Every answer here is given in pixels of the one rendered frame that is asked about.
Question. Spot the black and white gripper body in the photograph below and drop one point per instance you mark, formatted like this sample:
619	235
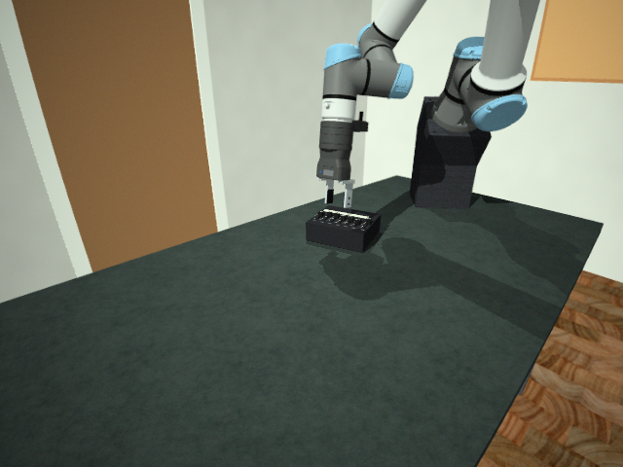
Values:
336	135

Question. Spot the black lighting desk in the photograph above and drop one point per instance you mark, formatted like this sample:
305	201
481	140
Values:
331	227

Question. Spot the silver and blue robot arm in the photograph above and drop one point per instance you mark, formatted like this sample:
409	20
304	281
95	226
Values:
493	97

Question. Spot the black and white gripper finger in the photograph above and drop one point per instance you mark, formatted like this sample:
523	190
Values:
348	192
329	190

